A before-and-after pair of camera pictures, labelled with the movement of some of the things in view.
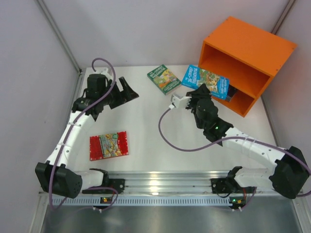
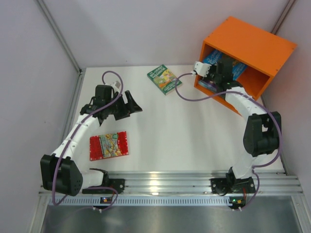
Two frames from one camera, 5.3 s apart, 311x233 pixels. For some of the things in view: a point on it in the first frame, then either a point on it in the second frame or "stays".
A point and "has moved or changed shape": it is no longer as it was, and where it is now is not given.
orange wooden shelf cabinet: (248, 56) stays
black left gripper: (119, 94) to (124, 107)
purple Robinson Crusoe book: (231, 91) has moved or changed shape
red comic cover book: (108, 145) stays
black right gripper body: (197, 96) to (212, 79)
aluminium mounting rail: (170, 189) stays
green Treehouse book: (164, 79) stays
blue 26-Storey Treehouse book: (218, 86) to (214, 56)
